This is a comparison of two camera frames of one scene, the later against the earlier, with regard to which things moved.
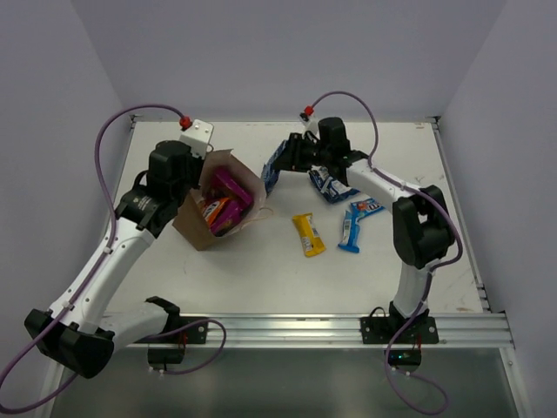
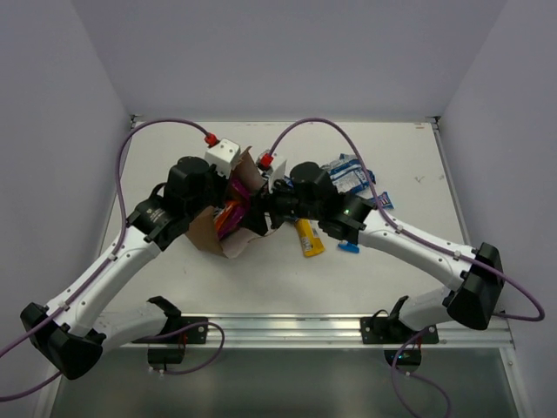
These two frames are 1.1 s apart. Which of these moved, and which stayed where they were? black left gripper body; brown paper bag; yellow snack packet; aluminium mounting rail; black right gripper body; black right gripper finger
Moved: black right gripper finger; black left gripper body; brown paper bag; black right gripper body
Stayed: yellow snack packet; aluminium mounting rail
